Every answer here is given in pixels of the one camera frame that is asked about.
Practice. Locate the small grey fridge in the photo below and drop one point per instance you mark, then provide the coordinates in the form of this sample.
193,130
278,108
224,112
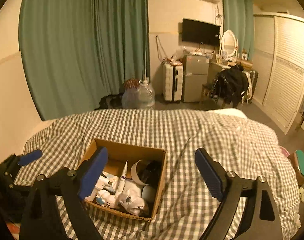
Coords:
195,80

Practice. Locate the white tube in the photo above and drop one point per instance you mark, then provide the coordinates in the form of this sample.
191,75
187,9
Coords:
123,177

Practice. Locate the narrow green curtain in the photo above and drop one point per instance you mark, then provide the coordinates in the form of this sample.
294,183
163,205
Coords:
236,20

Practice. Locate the white oval mirror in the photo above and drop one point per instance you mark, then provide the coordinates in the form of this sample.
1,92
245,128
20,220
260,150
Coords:
228,42

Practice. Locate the dressing table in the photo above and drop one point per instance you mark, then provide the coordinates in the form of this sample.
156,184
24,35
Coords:
214,70

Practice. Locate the grey blue round case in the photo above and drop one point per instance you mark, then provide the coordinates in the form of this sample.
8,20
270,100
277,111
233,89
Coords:
148,193

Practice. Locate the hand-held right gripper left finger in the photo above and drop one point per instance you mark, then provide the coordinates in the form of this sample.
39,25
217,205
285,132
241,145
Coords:
92,177

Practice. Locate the large clear water bottle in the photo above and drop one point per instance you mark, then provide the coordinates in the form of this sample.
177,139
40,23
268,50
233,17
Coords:
146,96

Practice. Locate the tissue pack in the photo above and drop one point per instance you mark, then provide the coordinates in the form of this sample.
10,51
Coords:
109,180

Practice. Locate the white louvred wardrobe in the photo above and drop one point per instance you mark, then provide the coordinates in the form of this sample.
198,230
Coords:
286,67

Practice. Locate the black jacket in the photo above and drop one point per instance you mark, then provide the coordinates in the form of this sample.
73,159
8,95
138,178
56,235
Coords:
230,85

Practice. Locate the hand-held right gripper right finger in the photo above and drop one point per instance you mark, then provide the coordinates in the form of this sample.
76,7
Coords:
209,177

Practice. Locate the white suitcase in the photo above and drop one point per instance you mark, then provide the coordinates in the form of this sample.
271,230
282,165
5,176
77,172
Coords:
170,82

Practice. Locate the pink item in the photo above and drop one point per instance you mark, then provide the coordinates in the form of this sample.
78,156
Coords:
284,152

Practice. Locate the brown patterned bag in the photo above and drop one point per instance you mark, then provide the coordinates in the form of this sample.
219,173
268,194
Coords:
132,83

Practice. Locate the white knitted glove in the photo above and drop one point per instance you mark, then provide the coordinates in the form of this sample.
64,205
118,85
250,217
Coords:
134,200

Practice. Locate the black floor bag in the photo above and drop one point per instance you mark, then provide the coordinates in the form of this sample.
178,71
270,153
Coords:
112,101

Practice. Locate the brown cardboard box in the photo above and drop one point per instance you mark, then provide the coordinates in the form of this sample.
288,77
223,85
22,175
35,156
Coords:
158,187

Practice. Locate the white plush toy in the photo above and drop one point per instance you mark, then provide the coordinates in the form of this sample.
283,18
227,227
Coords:
108,200

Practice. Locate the black wall television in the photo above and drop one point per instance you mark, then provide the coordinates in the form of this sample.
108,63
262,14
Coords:
200,32

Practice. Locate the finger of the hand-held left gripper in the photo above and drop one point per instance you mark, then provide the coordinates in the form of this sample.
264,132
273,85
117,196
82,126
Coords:
31,155

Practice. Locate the dark suitcase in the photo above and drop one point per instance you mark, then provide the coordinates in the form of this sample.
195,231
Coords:
253,85

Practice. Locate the wide green curtain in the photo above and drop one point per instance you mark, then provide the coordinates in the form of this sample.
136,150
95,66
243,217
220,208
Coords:
57,50

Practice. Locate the clear plastic bag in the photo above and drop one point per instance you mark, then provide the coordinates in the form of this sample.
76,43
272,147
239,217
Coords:
179,53

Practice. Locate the green stool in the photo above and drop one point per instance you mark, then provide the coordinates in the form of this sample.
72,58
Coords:
302,163

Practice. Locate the wooden chair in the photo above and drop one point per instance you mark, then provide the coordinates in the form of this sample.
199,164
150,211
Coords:
205,91

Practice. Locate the green checked blanket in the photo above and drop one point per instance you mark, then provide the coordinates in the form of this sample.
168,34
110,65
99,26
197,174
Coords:
204,130

